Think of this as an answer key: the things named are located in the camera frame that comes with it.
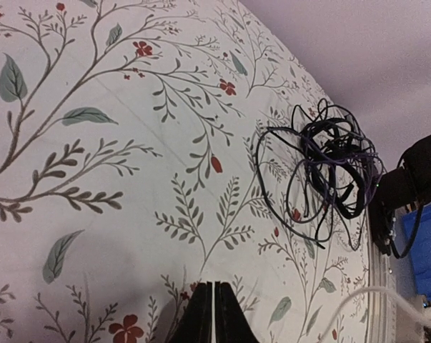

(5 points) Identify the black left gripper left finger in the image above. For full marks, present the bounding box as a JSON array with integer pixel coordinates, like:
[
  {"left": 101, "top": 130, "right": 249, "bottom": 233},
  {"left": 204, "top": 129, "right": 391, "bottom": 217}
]
[{"left": 172, "top": 282, "right": 213, "bottom": 343}]

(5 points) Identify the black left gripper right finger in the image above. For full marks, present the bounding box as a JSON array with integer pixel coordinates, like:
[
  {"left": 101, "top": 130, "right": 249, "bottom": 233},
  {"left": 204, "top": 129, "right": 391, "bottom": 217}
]
[{"left": 214, "top": 282, "right": 259, "bottom": 343}]

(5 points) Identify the thin white cable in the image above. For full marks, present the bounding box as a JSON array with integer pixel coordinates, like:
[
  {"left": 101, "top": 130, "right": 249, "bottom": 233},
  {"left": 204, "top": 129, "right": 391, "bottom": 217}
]
[{"left": 317, "top": 284, "right": 431, "bottom": 343}]

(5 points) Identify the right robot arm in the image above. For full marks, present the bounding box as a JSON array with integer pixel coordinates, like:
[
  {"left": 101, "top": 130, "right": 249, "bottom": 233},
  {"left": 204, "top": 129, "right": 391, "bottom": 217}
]
[{"left": 368, "top": 135, "right": 431, "bottom": 259}]

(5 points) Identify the floral patterned table mat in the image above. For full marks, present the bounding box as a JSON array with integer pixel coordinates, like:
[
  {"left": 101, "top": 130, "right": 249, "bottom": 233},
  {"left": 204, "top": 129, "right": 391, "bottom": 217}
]
[{"left": 0, "top": 1, "right": 370, "bottom": 342}]

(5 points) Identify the blue box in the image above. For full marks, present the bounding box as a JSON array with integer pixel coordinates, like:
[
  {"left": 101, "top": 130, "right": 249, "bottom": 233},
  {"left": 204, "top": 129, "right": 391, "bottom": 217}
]
[{"left": 409, "top": 204, "right": 431, "bottom": 301}]

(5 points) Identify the tangled black cable bundle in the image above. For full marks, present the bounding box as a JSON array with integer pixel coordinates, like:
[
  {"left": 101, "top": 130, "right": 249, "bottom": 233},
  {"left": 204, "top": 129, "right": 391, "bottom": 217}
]
[{"left": 254, "top": 98, "right": 386, "bottom": 251}]

